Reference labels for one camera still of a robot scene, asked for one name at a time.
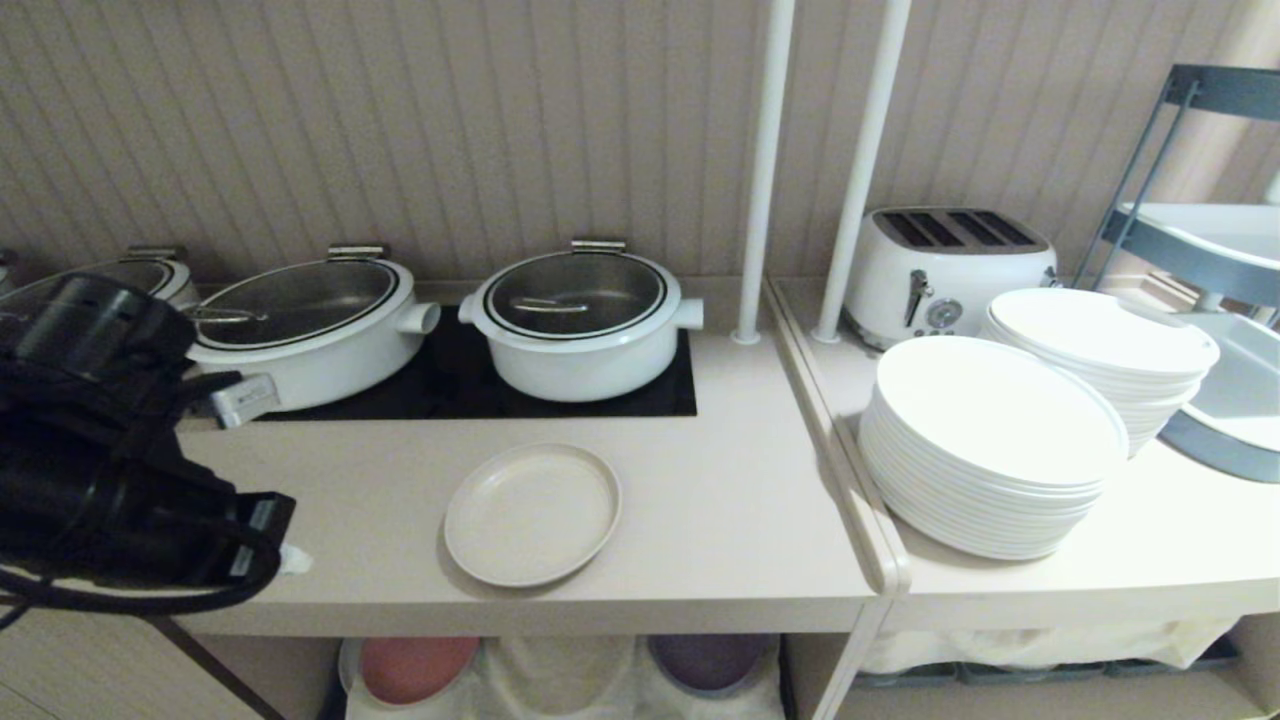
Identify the pink plate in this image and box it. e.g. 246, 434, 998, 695
358, 636, 482, 707

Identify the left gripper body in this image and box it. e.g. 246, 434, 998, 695
95, 440, 298, 591

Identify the large white cooking pot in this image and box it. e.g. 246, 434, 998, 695
184, 256, 442, 415

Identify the beige round plate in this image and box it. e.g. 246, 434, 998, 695
444, 442, 623, 589

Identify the white shelf pole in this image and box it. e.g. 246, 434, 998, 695
732, 0, 797, 347
811, 0, 914, 345

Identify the white four-slot toaster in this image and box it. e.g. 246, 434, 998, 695
842, 206, 1061, 352

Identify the white cloth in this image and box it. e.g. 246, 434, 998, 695
862, 616, 1243, 675

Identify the tall white plate stack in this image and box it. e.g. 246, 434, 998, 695
857, 335, 1131, 562

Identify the grey tiered cart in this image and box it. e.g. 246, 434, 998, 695
1073, 64, 1280, 485

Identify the black induction cooktop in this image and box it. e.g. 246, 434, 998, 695
252, 304, 699, 422

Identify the glass pot lid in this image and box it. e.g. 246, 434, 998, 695
186, 244, 401, 351
482, 237, 669, 341

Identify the purple plate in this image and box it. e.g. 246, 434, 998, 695
647, 634, 779, 698

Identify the black cable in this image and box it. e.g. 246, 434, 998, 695
0, 518, 285, 633

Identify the short white plate stack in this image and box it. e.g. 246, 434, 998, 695
981, 287, 1222, 459

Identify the white pot at far left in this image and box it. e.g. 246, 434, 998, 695
0, 246, 191, 313

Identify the beige side table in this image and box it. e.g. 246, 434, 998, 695
763, 276, 1280, 720

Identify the small white cooking pot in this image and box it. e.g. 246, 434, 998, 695
459, 262, 705, 404

